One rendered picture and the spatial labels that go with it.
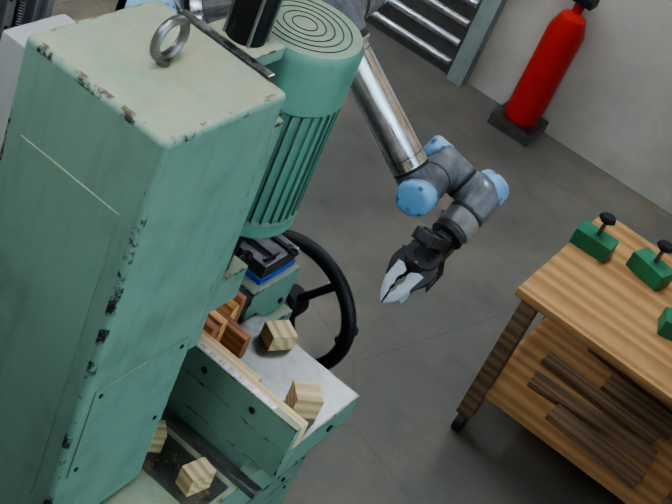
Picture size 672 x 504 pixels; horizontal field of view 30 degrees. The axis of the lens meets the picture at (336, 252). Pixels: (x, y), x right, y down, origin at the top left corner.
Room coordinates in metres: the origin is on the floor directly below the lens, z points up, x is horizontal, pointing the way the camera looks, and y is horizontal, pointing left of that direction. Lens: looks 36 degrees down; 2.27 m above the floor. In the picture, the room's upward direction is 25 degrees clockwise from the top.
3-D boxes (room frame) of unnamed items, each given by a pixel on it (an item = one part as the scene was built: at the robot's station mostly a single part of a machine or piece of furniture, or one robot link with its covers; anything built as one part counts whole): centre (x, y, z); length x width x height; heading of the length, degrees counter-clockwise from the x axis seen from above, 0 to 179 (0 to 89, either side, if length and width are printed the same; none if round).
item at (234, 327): (1.56, 0.18, 0.92); 0.23 x 0.02 x 0.05; 68
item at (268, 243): (1.69, 0.14, 0.99); 0.13 x 0.11 x 0.06; 68
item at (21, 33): (1.25, 0.41, 1.40); 0.10 x 0.06 x 0.16; 158
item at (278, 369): (1.61, 0.16, 0.87); 0.61 x 0.30 x 0.06; 68
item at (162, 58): (1.23, 0.27, 1.55); 0.06 x 0.02 x 0.07; 158
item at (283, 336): (1.59, 0.03, 0.92); 0.05 x 0.04 x 0.03; 130
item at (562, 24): (4.39, -0.43, 0.30); 0.19 x 0.18 x 0.60; 162
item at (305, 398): (1.47, -0.05, 0.92); 0.05 x 0.04 x 0.04; 116
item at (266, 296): (1.69, 0.13, 0.91); 0.15 x 0.14 x 0.09; 68
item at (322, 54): (1.50, 0.16, 1.35); 0.18 x 0.18 x 0.31
